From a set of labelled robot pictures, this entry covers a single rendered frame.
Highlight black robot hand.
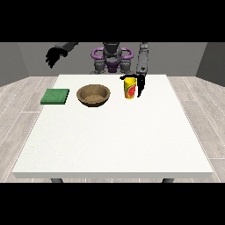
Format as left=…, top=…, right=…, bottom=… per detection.
left=45, top=47, right=69, bottom=69
left=119, top=73, right=147, bottom=98

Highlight grey robot trunk purple rings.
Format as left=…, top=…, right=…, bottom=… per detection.
left=89, top=42, right=135, bottom=76

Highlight brown wooden bowl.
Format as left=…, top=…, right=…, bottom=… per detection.
left=76, top=83, right=112, bottom=108

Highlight yellow cup with melon print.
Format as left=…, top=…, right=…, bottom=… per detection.
left=123, top=76, right=138, bottom=100

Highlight green square pad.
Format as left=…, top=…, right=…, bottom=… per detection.
left=40, top=88, right=70, bottom=105

